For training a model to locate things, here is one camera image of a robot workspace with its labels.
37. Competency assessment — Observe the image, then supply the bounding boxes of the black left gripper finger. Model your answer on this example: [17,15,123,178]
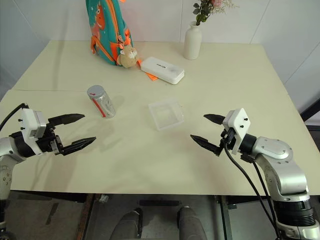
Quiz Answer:
[47,113,86,126]
[60,136,97,156]

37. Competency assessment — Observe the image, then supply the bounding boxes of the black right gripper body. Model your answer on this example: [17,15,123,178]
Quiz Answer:
[219,126,237,152]

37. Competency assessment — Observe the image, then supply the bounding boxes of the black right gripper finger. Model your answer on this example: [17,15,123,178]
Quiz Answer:
[190,134,224,158]
[203,113,227,126]

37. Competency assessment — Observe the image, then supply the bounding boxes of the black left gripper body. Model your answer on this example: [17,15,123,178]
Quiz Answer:
[36,124,64,156]

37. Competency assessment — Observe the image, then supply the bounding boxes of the clear square plastic container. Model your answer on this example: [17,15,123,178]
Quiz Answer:
[147,97,186,132]

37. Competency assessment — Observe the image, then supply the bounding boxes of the white rectangular case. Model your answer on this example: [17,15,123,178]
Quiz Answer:
[140,56,186,86]

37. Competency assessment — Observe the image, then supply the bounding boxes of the black table crossbar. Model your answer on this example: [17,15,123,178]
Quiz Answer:
[138,199,183,207]

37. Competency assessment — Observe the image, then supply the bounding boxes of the white ceramic vase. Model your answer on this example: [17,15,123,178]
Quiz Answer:
[183,21,203,61]

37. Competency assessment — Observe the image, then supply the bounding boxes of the dark rounded shape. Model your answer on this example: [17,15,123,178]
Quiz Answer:
[177,205,209,240]
[113,207,144,240]

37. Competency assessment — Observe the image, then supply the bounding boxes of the beige plush toy pendant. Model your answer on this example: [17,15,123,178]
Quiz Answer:
[116,45,140,69]

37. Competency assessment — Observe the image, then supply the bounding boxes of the teal orange dinosaur backpack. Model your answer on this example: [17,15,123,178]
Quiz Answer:
[84,0,135,67]

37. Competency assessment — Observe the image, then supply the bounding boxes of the pink flowers with green leaves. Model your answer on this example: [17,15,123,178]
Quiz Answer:
[192,0,240,27]

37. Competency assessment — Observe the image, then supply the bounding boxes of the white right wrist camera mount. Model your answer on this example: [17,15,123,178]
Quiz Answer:
[221,107,252,155]

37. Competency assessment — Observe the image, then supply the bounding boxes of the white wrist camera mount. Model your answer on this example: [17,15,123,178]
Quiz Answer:
[221,107,252,155]
[19,107,48,156]

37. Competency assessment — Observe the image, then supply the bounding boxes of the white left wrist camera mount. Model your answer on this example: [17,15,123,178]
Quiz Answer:
[19,107,48,156]

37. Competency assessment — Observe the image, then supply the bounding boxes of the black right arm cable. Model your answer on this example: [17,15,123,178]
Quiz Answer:
[250,156,280,232]
[223,139,279,240]

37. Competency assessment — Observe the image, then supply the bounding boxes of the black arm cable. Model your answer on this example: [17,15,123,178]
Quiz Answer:
[250,156,280,232]
[223,139,279,240]
[0,102,30,132]

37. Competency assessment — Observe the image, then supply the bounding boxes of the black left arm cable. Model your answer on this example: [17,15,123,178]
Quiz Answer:
[0,102,30,132]

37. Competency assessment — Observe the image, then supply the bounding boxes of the rusty brown table frame bar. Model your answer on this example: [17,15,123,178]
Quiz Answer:
[74,193,98,240]

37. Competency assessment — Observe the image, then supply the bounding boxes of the orange strap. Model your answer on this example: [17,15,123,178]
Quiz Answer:
[136,59,160,82]

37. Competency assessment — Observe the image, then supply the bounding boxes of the black table frame leg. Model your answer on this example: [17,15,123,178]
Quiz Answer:
[213,194,237,240]

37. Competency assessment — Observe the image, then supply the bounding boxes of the black furniture frame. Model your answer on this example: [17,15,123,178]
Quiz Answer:
[299,96,320,131]

